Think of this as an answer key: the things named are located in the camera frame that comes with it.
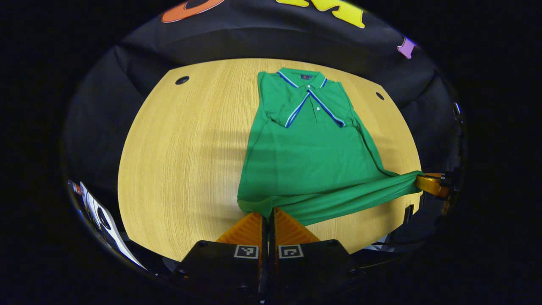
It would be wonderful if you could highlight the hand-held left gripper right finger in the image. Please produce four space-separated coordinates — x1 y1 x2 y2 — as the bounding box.
268 207 360 295

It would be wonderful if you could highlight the white side desk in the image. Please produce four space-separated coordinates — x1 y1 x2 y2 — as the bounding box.
78 181 148 270

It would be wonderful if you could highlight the black backdrop cloth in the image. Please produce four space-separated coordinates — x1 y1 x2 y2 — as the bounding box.
64 0 466 200

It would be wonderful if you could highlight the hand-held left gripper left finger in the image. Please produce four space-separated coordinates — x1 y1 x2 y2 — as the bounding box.
175 211 270 297

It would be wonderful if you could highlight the green polo T-shirt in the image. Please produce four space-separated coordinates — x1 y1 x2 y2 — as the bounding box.
237 67 425 227

